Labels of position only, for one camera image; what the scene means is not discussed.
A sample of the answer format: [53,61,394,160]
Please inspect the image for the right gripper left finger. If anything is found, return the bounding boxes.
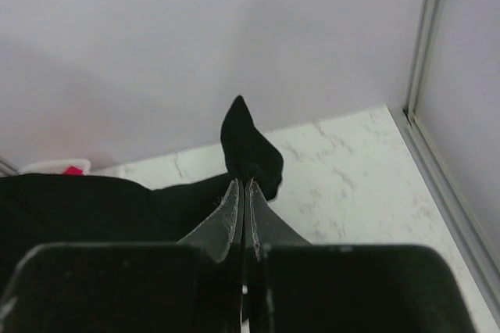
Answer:
[177,180,241,263]

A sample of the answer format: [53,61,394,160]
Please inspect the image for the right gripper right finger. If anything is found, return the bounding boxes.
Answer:
[244,180,309,261]

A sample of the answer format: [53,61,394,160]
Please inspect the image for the white plastic basket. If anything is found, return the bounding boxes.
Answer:
[19,158,91,175]

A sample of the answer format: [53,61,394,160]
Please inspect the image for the black t-shirt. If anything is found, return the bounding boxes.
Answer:
[1,96,284,285]

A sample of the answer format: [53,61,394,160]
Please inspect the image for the red pink t-shirt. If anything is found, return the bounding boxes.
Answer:
[62,165,86,175]

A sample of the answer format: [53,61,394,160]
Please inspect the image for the right aluminium frame post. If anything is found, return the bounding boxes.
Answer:
[393,0,499,319]

